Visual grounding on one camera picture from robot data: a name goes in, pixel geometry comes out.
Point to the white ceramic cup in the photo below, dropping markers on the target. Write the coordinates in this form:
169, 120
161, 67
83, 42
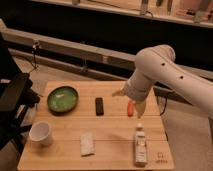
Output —
41, 134

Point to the wooden folding table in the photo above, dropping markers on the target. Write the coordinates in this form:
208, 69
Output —
112, 133

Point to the black rectangular block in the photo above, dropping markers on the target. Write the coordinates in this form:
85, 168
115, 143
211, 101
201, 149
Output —
99, 106

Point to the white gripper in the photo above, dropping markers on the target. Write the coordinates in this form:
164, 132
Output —
136, 89

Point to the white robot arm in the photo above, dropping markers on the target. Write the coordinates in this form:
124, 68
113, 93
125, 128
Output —
156, 64

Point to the green bowl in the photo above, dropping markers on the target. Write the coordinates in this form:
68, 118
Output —
62, 99

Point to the orange carrot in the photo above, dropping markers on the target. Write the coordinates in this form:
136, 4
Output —
130, 109

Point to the black equipment stand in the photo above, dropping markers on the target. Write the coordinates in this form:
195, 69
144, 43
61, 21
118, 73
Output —
16, 96

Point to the white plastic bottle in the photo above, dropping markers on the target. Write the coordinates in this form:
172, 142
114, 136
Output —
140, 151

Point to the white sponge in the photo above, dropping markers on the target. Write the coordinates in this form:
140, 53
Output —
87, 144

